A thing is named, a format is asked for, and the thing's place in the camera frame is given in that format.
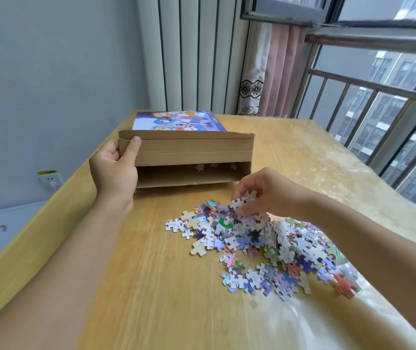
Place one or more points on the person's left hand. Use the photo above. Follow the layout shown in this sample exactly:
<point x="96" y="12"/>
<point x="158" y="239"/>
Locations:
<point x="115" y="174"/>

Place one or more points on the person's right hand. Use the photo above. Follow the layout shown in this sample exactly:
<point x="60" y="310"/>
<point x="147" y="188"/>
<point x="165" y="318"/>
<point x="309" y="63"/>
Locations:
<point x="271" y="191"/>

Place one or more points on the person's left thumb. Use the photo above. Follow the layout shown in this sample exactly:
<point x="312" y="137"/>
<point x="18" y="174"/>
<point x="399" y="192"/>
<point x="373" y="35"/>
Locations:
<point x="130" y="151"/>

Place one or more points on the person's right fingers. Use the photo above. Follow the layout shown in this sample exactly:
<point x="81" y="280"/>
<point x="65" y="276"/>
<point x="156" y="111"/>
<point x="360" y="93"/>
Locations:
<point x="248" y="204"/>

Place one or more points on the white jigsaw piece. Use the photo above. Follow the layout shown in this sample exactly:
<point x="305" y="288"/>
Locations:
<point x="237" y="204"/>

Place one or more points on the brown cardboard box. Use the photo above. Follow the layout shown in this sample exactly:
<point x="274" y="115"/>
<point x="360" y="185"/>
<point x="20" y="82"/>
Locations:
<point x="193" y="151"/>

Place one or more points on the person's right forearm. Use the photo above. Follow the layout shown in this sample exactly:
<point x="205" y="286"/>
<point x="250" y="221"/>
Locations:
<point x="375" y="251"/>

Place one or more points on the person's left forearm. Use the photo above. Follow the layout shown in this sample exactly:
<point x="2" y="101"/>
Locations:
<point x="54" y="280"/>

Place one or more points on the pile of jigsaw puzzle pieces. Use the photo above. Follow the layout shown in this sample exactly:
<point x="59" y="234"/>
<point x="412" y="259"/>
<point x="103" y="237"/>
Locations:
<point x="266" y="251"/>

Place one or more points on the blue cartoon puzzle box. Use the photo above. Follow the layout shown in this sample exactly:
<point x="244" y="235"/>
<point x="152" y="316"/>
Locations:
<point x="178" y="120"/>

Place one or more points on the white floral curtain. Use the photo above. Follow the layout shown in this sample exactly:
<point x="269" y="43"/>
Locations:
<point x="253" y="76"/>

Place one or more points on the pink curtain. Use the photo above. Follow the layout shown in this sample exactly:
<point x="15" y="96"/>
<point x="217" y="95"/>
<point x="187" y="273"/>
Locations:
<point x="282" y="72"/>

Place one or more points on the grey apartment buildings outside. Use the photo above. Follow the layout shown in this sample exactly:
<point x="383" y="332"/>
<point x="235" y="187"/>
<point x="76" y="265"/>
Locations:
<point x="386" y="116"/>

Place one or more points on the metal window railing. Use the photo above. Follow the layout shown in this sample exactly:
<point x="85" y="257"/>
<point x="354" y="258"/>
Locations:
<point x="372" y="91"/>

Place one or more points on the white wall socket with plug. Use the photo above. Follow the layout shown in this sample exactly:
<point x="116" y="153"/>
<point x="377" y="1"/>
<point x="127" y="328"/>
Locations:
<point x="50" y="180"/>

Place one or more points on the dark window frame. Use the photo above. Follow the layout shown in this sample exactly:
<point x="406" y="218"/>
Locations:
<point x="295" y="10"/>

